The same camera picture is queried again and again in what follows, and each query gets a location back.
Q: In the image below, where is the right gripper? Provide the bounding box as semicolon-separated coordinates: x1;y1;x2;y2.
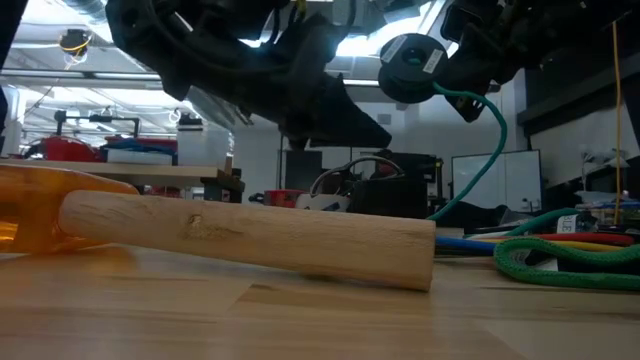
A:
438;0;571;124

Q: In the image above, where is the white translucent container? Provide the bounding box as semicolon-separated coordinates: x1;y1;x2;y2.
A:
176;122;235;169

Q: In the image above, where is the white plastic box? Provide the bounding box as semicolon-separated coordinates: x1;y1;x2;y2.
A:
104;147;175;166

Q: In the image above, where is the white board panel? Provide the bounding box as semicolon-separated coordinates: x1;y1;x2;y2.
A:
451;148;544;215

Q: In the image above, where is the black camera rig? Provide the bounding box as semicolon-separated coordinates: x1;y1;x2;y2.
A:
53;108;142;139

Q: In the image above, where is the yellow power cord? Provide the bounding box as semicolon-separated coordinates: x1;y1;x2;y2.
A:
612;20;624;225

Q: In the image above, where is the multicoloured jumper wire bundle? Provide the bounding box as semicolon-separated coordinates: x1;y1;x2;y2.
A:
433;230;636;257

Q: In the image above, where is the red container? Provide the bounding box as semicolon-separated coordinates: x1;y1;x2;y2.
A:
24;134;101;163

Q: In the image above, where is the long light bar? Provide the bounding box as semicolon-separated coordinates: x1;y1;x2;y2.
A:
0;69;381;87

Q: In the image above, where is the dark grey panel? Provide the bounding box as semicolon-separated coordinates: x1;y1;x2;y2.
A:
284;148;324;192

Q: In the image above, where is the teal green cord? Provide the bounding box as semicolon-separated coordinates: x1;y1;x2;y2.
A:
404;54;509;222

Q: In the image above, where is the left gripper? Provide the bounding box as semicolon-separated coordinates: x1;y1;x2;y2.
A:
164;0;394;150

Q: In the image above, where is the wooden top workbench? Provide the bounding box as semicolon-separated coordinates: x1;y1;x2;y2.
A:
0;158;246;204

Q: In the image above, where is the thin black cable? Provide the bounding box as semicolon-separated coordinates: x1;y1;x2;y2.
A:
309;155;406;196

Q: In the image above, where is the orange head wooden mallet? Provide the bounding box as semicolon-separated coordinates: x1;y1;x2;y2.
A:
0;164;437;293

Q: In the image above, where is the person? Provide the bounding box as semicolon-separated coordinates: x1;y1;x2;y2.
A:
373;147;401;179

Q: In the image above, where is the black cord reel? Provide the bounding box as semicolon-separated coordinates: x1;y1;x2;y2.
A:
57;28;94;69

